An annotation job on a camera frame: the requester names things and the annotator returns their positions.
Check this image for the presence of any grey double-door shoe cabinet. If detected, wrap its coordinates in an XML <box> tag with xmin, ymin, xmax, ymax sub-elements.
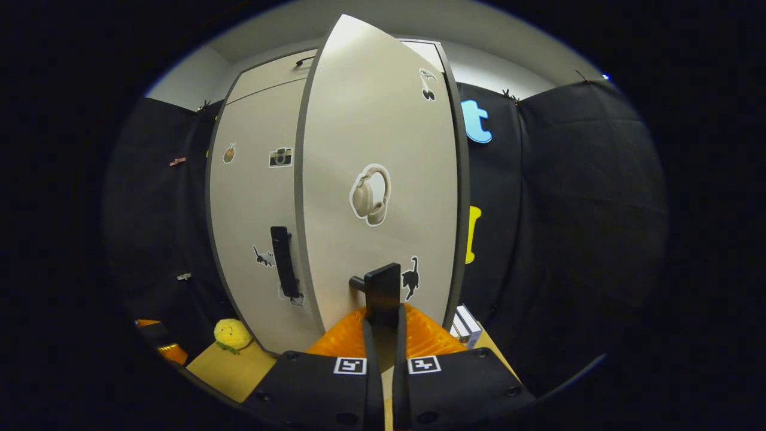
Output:
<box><xmin>205</xmin><ymin>37</ymin><xmax>470</xmax><ymax>357</ymax></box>

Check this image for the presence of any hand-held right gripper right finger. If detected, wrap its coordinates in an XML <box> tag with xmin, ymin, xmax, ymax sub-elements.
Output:
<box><xmin>392</xmin><ymin>302</ymin><xmax>536</xmax><ymax>431</ymax></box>

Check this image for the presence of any black backdrop cloth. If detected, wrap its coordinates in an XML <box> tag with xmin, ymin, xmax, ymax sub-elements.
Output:
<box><xmin>102</xmin><ymin>75</ymin><xmax>670</xmax><ymax>396</ymax></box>

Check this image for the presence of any grey cabinet door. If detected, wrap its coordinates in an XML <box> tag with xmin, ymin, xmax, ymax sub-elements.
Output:
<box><xmin>293</xmin><ymin>13</ymin><xmax>460</xmax><ymax>336</ymax></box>
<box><xmin>209</xmin><ymin>78</ymin><xmax>327</xmax><ymax>355</ymax></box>

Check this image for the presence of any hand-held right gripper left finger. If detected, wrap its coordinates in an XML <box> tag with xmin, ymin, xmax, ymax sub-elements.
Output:
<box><xmin>241</xmin><ymin>306</ymin><xmax>385</xmax><ymax>431</ymax></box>

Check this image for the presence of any yellow plush toy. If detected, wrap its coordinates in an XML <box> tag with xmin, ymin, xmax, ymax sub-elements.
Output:
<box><xmin>214</xmin><ymin>318</ymin><xmax>254</xmax><ymax>354</ymax></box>

